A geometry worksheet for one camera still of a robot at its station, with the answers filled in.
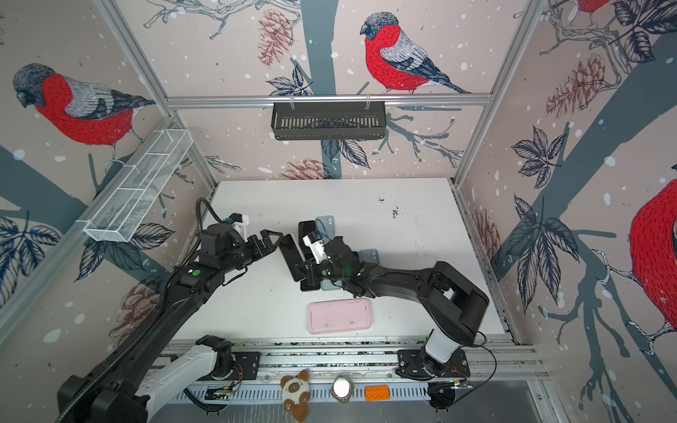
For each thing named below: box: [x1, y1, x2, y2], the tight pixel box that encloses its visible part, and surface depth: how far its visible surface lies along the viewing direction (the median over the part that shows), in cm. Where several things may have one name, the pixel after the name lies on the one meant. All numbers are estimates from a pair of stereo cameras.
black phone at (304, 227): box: [297, 220, 316, 250], surface depth 107 cm
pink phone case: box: [306, 297, 373, 334], surface depth 83 cm
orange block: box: [364, 385, 391, 402], surface depth 70 cm
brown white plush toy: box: [280, 368, 311, 423], surface depth 68 cm
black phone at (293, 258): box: [279, 233, 307, 282], surface depth 80 cm
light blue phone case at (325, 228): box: [315, 215, 336, 245], surface depth 109 cm
